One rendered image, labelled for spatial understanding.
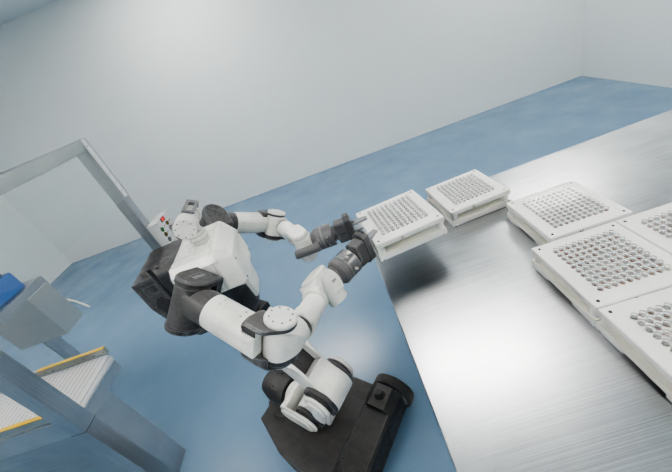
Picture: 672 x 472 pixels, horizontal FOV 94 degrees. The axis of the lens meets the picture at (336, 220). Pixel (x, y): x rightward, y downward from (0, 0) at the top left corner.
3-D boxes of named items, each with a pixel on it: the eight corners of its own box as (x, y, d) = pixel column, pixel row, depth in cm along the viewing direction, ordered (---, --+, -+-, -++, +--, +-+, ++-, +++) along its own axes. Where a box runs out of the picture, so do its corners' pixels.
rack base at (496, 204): (477, 182, 146) (476, 177, 145) (511, 204, 125) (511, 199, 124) (427, 201, 147) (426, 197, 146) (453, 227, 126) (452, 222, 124)
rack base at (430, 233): (415, 203, 127) (414, 198, 126) (447, 232, 106) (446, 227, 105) (360, 227, 127) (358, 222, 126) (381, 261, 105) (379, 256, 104)
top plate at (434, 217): (413, 193, 125) (412, 188, 124) (445, 221, 104) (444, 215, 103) (356, 217, 124) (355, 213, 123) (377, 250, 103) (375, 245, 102)
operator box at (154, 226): (189, 242, 209) (165, 210, 196) (181, 257, 194) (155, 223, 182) (181, 245, 210) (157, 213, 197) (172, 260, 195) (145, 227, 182)
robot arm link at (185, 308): (193, 343, 77) (158, 319, 82) (221, 332, 85) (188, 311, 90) (203, 298, 75) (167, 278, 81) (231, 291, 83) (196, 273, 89)
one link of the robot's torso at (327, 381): (326, 422, 118) (231, 345, 122) (349, 379, 129) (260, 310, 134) (340, 420, 107) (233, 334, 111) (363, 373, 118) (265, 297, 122)
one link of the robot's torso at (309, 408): (290, 418, 146) (299, 396, 110) (313, 379, 158) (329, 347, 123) (318, 440, 142) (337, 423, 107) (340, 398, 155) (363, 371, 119)
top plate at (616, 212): (572, 184, 115) (572, 179, 114) (633, 217, 94) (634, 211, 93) (505, 207, 117) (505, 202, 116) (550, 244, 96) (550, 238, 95)
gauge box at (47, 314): (84, 313, 134) (47, 280, 125) (68, 333, 125) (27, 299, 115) (39, 329, 136) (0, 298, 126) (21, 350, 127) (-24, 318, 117)
